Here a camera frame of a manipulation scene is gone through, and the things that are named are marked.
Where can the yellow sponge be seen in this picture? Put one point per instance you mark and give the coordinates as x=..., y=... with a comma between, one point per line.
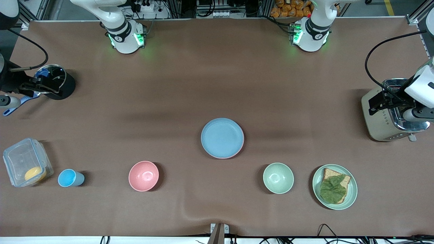
x=34, y=173

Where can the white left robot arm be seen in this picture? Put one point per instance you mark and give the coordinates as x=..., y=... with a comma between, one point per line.
x=313, y=34

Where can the pink bowl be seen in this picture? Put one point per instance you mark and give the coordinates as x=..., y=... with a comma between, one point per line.
x=143, y=176

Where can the white socket row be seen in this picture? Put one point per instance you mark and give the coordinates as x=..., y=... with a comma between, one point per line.
x=218, y=14

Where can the blue plate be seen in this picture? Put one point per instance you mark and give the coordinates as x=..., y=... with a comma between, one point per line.
x=222, y=137

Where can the green bowl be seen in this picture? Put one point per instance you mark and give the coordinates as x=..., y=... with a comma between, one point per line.
x=278, y=178

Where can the clear container with blue seal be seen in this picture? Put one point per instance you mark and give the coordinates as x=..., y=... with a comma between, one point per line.
x=20, y=159

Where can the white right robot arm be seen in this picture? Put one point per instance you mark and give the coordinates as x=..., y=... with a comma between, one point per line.
x=123, y=37

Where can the green plate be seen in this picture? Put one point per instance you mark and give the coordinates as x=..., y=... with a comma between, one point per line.
x=352, y=189

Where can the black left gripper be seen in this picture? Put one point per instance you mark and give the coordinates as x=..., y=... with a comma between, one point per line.
x=401, y=95

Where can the metal table bracket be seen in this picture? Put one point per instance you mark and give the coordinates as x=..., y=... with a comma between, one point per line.
x=219, y=235

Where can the brown table cloth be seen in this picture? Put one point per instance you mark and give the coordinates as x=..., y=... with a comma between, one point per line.
x=217, y=84

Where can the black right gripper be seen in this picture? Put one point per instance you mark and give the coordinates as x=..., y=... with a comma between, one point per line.
x=10, y=82

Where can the beige and chrome toaster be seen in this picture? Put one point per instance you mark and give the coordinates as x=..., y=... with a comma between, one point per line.
x=376, y=128

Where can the green lettuce leaf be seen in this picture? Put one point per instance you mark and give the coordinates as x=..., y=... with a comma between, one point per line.
x=332, y=191

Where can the bag of orange buns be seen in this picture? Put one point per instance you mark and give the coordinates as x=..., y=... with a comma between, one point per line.
x=288, y=10

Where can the blue plastic cup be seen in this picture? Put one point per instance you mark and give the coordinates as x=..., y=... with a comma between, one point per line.
x=67, y=178

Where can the white power strip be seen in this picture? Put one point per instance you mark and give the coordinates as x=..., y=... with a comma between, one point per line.
x=147, y=6

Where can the pink plate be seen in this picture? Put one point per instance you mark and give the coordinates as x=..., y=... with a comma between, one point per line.
x=225, y=158

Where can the bread slice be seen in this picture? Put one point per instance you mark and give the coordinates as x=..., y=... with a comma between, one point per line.
x=330, y=173

